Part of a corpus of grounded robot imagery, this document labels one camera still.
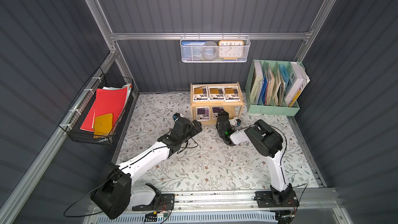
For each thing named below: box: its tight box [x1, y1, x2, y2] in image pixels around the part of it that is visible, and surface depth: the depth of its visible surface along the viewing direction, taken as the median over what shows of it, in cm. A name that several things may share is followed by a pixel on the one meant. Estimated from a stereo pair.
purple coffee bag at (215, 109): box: [211, 105, 225, 119], surface depth 110 cm
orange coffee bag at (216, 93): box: [207, 86, 226, 102], surface depth 91 cm
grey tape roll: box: [202, 40, 219, 61], surface depth 89 cm
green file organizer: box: [245, 59, 306, 117], surface depth 104 cm
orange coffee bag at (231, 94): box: [223, 86, 241, 103], surface depth 91 cm
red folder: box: [79, 86, 129, 133], surface depth 75 cm
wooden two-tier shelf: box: [190, 81, 245, 125], surface depth 93 cm
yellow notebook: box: [93, 113, 114, 137], surface depth 70 cm
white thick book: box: [285, 61, 311, 108], surface depth 98 cm
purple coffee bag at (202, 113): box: [195, 106, 211, 122], surface depth 107 cm
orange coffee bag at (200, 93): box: [192, 85, 209, 102], surface depth 91 cm
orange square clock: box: [218, 40, 245, 61], surface depth 91 cm
